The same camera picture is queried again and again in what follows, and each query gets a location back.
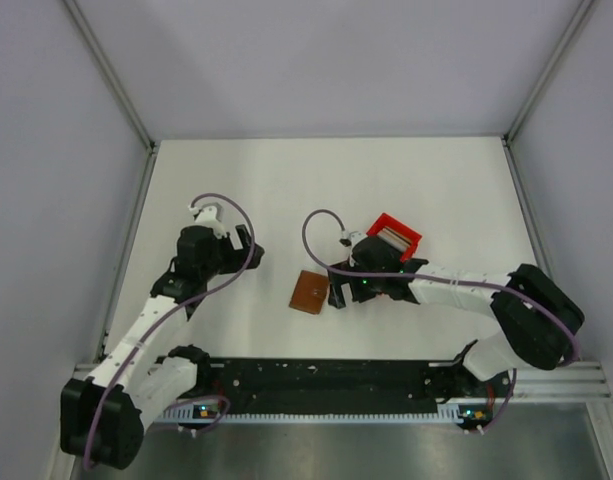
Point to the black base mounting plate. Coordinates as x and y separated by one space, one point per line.
316 386

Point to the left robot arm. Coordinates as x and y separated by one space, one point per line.
104 417

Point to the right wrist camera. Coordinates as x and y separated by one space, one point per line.
350 239

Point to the aluminium frame post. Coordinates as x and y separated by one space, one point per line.
563 46
108 73

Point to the red plastic card bin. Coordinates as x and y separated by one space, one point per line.
386 220

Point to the aluminium frame front rail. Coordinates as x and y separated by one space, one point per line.
574 382

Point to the white slotted cable duct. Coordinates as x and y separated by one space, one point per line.
443 414

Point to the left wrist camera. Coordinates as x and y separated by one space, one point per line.
209 216

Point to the stack of cards in bin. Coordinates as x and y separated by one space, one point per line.
394 239

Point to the aluminium frame left post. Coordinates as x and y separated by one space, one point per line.
108 73

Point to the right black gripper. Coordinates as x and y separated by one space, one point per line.
337 295

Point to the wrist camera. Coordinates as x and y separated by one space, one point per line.
350 239
209 216

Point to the brown leather card holder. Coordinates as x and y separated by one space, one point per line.
310 292

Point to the aluminium frame right post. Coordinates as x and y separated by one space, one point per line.
563 46

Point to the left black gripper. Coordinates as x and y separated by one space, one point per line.
237 255

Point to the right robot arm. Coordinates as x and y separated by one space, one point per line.
538 322

